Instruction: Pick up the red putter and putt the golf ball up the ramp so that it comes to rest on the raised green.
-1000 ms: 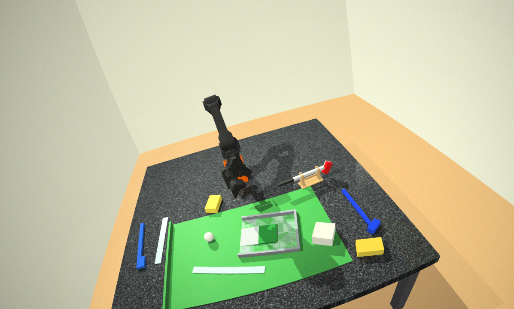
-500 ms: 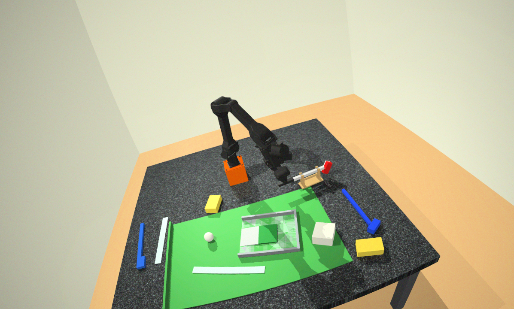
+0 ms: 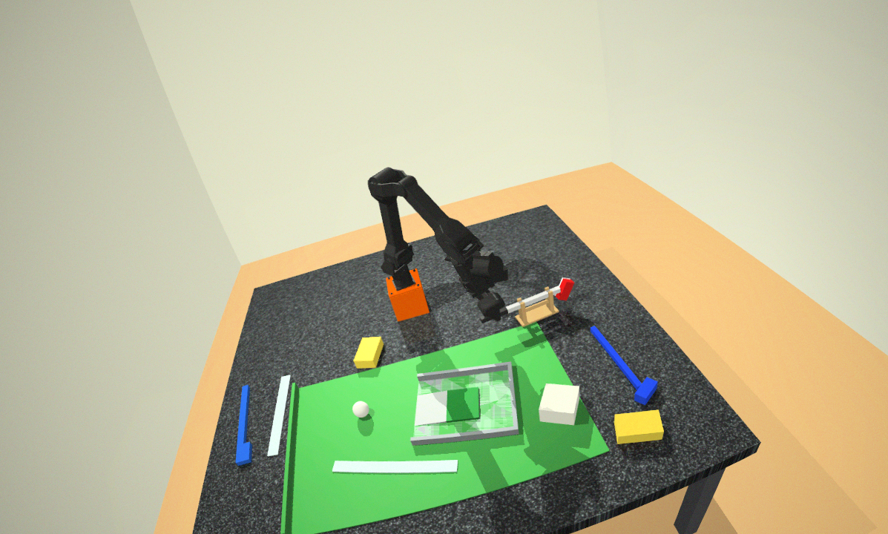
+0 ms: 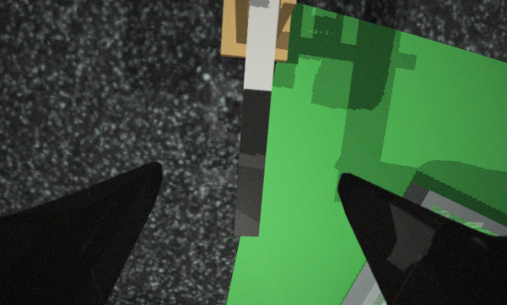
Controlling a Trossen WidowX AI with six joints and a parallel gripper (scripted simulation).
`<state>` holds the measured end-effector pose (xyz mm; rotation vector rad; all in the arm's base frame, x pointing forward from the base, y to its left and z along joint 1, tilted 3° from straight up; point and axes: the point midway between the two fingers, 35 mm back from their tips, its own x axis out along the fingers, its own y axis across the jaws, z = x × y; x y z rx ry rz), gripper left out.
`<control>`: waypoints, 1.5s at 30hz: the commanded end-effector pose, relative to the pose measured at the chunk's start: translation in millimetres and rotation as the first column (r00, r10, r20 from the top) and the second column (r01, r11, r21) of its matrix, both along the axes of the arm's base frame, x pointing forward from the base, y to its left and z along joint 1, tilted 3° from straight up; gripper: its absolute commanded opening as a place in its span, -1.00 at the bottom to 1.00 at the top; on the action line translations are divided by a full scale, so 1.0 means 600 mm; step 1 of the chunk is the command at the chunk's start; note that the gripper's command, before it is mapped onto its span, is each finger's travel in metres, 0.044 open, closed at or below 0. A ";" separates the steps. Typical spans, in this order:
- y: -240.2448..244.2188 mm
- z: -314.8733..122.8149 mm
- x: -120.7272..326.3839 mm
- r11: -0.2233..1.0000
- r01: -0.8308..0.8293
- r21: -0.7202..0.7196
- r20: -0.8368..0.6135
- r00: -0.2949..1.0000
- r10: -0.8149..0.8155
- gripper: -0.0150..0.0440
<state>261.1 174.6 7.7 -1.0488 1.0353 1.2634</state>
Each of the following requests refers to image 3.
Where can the yellow rectangular block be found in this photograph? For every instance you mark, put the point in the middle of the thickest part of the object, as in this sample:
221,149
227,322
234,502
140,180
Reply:
638,427
368,352

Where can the white golf ball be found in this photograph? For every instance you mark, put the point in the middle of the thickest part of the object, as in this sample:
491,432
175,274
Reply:
360,409

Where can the white flat bar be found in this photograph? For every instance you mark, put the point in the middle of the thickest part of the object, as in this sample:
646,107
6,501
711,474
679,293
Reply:
278,416
397,466

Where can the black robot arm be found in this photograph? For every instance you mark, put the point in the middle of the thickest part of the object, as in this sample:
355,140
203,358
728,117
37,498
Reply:
450,234

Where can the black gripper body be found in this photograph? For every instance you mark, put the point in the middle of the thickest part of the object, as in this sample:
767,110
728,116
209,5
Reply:
478,286

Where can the green flat mat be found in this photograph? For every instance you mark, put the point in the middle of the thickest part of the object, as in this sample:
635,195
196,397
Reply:
327,430

